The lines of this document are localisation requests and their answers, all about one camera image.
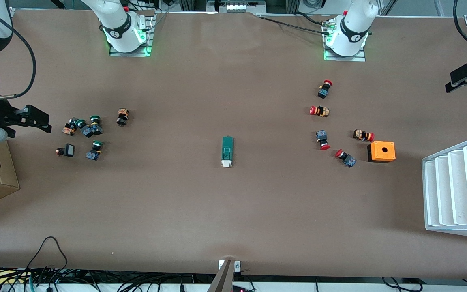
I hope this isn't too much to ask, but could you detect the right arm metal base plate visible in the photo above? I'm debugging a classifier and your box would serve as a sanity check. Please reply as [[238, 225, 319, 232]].
[[109, 11, 156, 57]]

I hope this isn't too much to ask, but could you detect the black table cable pair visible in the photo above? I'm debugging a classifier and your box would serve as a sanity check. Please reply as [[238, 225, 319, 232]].
[[257, 13, 333, 36]]

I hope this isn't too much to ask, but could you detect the black square button red lamp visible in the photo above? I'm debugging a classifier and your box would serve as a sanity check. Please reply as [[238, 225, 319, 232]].
[[55, 144, 75, 158]]

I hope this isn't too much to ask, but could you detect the orange button enclosure box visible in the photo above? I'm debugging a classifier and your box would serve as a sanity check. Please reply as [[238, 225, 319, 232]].
[[367, 141, 396, 163]]

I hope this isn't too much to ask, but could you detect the thin black curled cable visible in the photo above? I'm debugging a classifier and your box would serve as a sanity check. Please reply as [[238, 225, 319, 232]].
[[381, 277, 424, 292]]

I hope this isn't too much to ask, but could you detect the black cable bundle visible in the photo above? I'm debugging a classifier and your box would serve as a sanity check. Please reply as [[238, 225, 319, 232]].
[[0, 266, 218, 292]]

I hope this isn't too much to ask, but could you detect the red stop button blue body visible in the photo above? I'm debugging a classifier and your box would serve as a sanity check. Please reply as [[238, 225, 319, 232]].
[[317, 80, 333, 99], [335, 149, 357, 168], [315, 130, 330, 151]]

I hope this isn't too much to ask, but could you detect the camera mount bracket bar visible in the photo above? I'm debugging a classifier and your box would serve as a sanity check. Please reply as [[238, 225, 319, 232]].
[[207, 260, 242, 292]]

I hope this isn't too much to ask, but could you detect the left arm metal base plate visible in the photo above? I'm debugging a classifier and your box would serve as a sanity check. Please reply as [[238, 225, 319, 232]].
[[323, 18, 367, 62]]

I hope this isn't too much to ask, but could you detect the black looped cable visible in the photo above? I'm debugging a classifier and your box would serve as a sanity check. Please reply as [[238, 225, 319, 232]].
[[26, 236, 69, 270]]

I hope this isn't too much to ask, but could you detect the yellow tag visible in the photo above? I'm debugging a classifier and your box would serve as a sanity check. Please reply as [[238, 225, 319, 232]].
[[0, 271, 31, 284]]

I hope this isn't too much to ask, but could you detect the white lit device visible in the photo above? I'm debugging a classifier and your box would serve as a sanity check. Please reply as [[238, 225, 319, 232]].
[[216, 0, 266, 13]]

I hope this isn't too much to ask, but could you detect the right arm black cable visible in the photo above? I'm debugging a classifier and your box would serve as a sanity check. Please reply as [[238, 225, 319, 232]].
[[0, 0, 37, 100]]

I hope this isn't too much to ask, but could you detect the white slotted rack tray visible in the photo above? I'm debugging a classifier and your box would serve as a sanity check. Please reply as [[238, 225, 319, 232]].
[[422, 135, 467, 240]]

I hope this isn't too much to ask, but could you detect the green push button blue body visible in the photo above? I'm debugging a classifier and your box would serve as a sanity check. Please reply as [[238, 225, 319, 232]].
[[89, 115, 104, 135], [75, 119, 96, 138], [86, 140, 104, 161]]

